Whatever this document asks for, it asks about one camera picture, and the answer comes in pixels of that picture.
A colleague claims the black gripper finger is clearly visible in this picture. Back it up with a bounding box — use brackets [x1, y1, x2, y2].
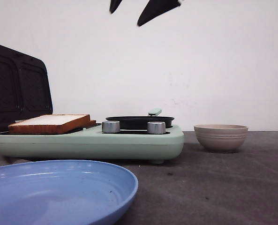
[137, 0, 181, 26]
[109, 0, 122, 14]

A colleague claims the bread slice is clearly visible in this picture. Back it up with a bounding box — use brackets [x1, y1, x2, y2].
[87, 120, 96, 127]
[8, 114, 92, 135]

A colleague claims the breakfast maker lid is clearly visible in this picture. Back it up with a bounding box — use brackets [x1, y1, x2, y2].
[0, 45, 53, 132]

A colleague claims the beige ribbed bowl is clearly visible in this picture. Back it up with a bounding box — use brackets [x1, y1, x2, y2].
[194, 124, 248, 153]

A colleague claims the mint green breakfast maker base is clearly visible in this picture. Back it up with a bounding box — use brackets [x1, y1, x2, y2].
[0, 125, 184, 164]

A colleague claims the black frying pan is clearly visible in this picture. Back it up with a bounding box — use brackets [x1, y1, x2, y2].
[106, 108, 174, 130]

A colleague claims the right silver knob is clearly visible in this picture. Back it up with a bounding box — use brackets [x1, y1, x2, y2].
[147, 121, 166, 135]

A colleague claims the silver knob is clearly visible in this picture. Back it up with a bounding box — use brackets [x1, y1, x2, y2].
[102, 121, 120, 134]
[147, 121, 166, 135]

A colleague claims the left silver knob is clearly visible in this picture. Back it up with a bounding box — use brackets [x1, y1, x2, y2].
[102, 121, 120, 134]

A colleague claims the blue plate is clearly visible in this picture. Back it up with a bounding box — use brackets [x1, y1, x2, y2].
[0, 160, 138, 225]

